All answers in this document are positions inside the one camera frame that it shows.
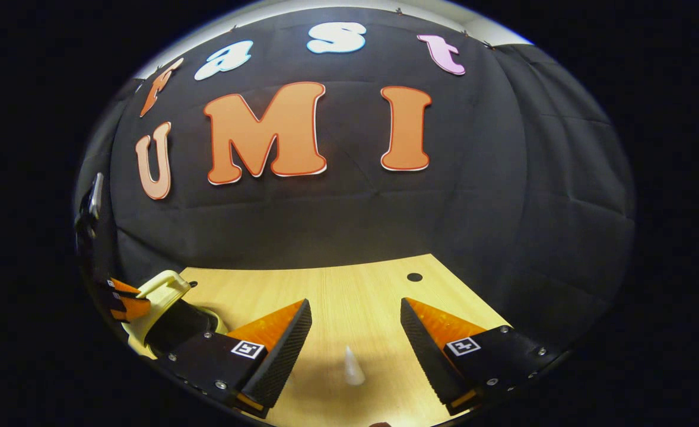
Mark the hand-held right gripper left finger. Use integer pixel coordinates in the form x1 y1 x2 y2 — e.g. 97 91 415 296
158 298 313 419

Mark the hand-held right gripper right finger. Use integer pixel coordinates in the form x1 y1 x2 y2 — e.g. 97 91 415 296
400 297 568 416

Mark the cream suitcase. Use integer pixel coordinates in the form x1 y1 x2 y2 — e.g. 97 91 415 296
125 270 230 360

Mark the white squeeze tube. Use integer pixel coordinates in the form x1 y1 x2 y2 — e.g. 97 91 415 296
342 346 366 386

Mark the black backdrop cloth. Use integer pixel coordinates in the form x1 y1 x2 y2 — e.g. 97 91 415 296
77 7 636 356

